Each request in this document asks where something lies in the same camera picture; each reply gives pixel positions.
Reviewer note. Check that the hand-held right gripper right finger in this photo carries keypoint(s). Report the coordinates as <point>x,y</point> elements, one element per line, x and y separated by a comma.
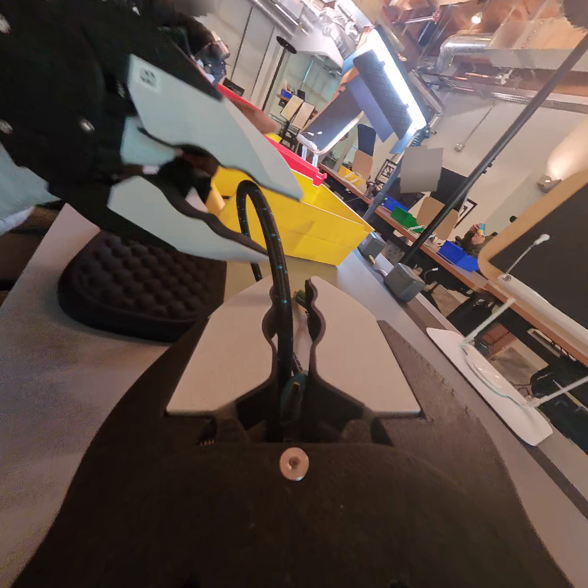
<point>363,363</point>

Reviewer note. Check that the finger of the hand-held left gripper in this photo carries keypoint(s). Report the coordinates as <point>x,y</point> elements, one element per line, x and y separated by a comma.
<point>174,220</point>
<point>206,124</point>

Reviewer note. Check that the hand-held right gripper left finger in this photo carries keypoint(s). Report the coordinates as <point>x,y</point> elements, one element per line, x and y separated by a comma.
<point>225,358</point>

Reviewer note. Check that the person's left forearm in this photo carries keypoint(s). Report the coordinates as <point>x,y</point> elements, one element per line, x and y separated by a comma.
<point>18,193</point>

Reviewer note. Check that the black foam wrist pad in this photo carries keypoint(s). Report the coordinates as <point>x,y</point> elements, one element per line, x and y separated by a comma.
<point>138,285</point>

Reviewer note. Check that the white panel stand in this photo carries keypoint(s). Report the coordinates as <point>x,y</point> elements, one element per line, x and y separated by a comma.
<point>459,349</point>

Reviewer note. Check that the black floor lamp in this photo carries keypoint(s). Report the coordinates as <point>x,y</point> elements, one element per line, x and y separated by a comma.
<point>285,43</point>

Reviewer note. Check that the blue plastic bin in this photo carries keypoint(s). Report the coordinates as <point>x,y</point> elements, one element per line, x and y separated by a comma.
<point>396,205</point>
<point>459,257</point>

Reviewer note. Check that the green plastic bin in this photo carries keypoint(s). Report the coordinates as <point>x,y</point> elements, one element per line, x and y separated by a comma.
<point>406,219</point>

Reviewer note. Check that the small yellow plastic bin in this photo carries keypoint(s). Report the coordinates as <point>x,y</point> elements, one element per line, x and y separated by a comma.
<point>353,177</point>

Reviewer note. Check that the tan wooden chair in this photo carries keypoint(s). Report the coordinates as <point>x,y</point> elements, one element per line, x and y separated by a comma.
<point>436,216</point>
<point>363,163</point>

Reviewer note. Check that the led light panel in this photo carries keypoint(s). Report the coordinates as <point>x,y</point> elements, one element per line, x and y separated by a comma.
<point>386,92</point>

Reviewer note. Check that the long wooden table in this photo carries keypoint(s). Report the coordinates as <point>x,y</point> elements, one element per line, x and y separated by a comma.
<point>556,342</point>

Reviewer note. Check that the wall lamp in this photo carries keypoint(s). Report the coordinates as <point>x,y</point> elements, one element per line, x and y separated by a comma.
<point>549,183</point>

